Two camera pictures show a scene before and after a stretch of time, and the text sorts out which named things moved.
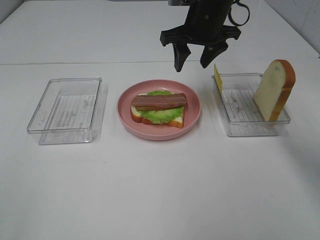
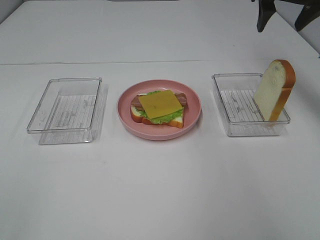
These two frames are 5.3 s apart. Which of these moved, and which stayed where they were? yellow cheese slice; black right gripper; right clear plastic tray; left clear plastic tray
Moved: yellow cheese slice; black right gripper
Stayed: right clear plastic tray; left clear plastic tray
